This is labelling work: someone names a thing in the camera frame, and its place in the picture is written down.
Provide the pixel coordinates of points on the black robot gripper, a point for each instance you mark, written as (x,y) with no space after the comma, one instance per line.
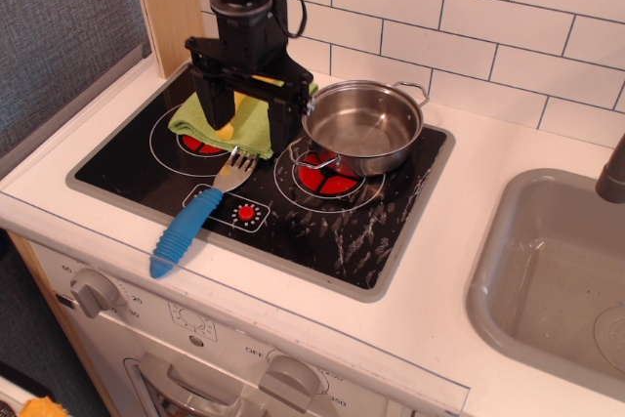
(249,46)

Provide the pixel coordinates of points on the yellow plastic banana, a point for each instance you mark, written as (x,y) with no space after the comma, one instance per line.
(226,132)

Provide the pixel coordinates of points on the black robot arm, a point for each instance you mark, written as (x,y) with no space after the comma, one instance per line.
(250,8)

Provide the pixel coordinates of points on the green folded cloth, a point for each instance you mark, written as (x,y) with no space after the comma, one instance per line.
(251,126)

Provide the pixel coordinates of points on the stainless steel pot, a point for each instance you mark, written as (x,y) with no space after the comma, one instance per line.
(363,127)

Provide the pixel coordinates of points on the black toy stove top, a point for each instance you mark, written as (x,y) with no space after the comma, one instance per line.
(344,233)

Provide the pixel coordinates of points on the left grey oven knob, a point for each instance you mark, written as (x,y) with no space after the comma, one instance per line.
(93,292)

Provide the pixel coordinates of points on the grey oven knob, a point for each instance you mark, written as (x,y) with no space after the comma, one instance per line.
(291,382)
(93,292)

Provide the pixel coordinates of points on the right grey oven knob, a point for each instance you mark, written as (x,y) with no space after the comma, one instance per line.
(291,382)

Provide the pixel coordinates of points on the grey sink basin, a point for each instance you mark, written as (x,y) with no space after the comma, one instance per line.
(548,290)

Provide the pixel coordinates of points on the yellow object at corner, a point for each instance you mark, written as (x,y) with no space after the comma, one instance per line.
(42,407)

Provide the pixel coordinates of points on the grey faucet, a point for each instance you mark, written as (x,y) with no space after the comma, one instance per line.
(610,185)

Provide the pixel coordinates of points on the fork with blue handle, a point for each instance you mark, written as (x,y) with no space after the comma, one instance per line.
(179,235)

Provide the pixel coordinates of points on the wooden side post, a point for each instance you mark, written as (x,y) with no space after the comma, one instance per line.
(169,24)

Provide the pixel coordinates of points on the grey oven door handle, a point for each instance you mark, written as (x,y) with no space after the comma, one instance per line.
(183,386)

